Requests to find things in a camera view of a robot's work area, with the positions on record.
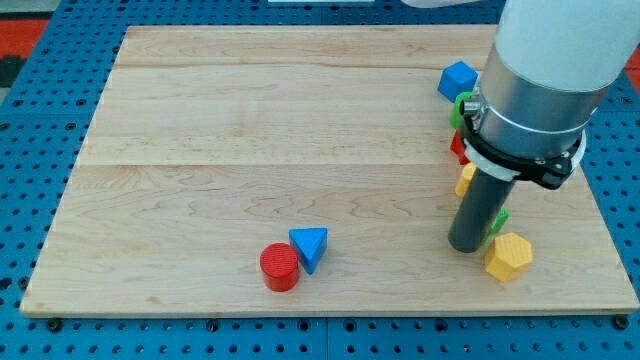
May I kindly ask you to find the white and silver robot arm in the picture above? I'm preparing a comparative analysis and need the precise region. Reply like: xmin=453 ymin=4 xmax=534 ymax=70
xmin=448 ymin=0 xmax=639 ymax=253

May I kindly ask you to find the red cylinder block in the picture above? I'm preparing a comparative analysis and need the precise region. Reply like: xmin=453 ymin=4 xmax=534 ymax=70
xmin=259 ymin=243 xmax=299 ymax=292

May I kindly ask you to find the red block behind arm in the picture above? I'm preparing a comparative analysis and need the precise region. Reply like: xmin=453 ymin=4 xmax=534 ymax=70
xmin=449 ymin=130 xmax=470 ymax=165

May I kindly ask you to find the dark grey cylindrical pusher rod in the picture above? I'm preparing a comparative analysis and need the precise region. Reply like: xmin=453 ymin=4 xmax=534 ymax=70
xmin=448 ymin=169 xmax=515 ymax=253

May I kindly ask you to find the blue triangle block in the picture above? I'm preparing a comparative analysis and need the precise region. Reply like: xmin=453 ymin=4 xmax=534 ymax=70
xmin=289 ymin=228 xmax=328 ymax=275

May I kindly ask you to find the green star block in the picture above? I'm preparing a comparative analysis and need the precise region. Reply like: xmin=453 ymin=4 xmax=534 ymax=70
xmin=483 ymin=208 xmax=510 ymax=243

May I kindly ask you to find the wooden board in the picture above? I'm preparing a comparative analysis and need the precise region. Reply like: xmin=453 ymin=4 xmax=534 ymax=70
xmin=20 ymin=25 xmax=639 ymax=318

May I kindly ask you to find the blue cube block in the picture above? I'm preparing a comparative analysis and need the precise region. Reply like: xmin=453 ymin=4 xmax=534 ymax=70
xmin=437 ymin=61 xmax=479 ymax=102

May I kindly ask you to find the yellow block behind rod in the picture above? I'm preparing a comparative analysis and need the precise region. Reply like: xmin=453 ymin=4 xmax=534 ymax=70
xmin=454 ymin=162 xmax=476 ymax=198

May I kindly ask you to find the green block behind arm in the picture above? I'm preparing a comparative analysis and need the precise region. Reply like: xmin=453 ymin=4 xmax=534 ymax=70
xmin=449 ymin=91 xmax=473 ymax=130

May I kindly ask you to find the yellow hexagon block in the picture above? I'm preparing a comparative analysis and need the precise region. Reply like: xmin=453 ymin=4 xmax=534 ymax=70
xmin=485 ymin=232 xmax=533 ymax=282

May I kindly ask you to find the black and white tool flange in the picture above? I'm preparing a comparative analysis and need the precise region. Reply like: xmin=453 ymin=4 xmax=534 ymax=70
xmin=458 ymin=93 xmax=586 ymax=190

